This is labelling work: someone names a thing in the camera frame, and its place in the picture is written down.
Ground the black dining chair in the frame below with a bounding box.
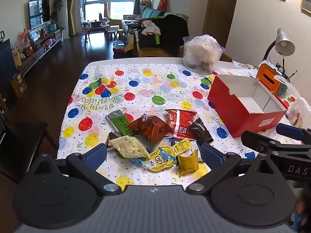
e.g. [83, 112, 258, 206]
[0, 92, 58, 183]

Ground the green snack packet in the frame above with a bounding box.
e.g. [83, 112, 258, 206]
[106, 110, 136, 137]

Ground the large window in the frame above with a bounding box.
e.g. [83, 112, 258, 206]
[84, 0, 136, 21]

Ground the potted plant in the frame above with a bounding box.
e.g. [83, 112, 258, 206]
[49, 0, 64, 31]

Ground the clear plastic bag of snacks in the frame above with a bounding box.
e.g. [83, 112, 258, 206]
[273, 75, 311, 130]

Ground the white printed paper packet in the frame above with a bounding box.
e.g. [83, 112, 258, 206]
[232, 61, 255, 70]

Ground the cream gold-print snack packet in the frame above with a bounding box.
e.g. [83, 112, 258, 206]
[109, 136, 150, 160]

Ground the orange green desk organizer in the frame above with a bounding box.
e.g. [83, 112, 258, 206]
[257, 63, 289, 95]

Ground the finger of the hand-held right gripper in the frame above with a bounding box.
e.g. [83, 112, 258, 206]
[276, 123, 311, 145]
[241, 130, 311, 156]

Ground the wooden coffee table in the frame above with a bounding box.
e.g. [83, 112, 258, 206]
[81, 21, 110, 40]

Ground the grey television cabinet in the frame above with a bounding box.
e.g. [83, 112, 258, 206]
[17, 28, 64, 77]

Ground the yellow armchair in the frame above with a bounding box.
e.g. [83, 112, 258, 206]
[104, 0, 124, 27]

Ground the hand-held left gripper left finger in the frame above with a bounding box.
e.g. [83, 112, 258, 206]
[28, 143, 122, 196]

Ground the balloon print tablecloth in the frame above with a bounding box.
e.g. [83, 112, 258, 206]
[57, 62, 304, 192]

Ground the pink flower bouquet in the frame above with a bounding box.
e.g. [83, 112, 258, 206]
[21, 29, 31, 47]

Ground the wooden door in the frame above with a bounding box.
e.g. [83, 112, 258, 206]
[202, 0, 240, 55]

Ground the yellow cartoon snack packet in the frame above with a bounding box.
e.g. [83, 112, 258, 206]
[148, 138, 193, 173]

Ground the yellow curtain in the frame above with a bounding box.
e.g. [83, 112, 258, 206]
[67, 0, 79, 36]

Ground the black coat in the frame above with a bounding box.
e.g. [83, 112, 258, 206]
[126, 14, 190, 57]

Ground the silver desk lamp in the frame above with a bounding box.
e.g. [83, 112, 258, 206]
[262, 28, 295, 65]

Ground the light blue snack packet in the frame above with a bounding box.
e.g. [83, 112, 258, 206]
[130, 157, 152, 170]

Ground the white tower air conditioner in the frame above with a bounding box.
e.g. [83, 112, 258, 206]
[59, 0, 69, 40]

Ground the black cabinet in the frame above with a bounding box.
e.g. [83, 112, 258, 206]
[0, 39, 19, 107]

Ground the dark brown chocolate packet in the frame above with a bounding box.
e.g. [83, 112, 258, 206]
[188, 118, 214, 144]

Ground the beige garment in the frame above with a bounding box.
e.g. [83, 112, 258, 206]
[140, 20, 162, 36]

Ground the television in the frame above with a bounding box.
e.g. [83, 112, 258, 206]
[29, 0, 51, 30]

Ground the red blue toy car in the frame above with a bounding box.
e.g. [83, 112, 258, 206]
[112, 39, 129, 54]

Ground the teal sofa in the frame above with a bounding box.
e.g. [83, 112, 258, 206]
[140, 7, 170, 18]

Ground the mustard yellow snack packet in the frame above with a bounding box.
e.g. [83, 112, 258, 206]
[176, 149, 200, 177]

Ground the clear plastic tub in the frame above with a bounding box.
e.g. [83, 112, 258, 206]
[182, 36, 225, 75]

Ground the brown paper bag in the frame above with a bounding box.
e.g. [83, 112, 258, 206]
[11, 73, 28, 98]

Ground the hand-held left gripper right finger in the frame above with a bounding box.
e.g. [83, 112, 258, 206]
[186, 143, 283, 196]

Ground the red snack packet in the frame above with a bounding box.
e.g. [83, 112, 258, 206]
[165, 109, 198, 140]

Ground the red cardboard box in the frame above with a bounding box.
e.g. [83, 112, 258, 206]
[207, 74, 290, 139]

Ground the small dark brown snack packet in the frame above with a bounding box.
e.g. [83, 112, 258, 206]
[107, 131, 122, 150]

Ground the red-brown foil snack packet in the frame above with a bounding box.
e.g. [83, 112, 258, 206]
[128, 114, 175, 143]

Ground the clear bag of puffed food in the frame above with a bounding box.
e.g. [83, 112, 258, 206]
[186, 34, 222, 71]

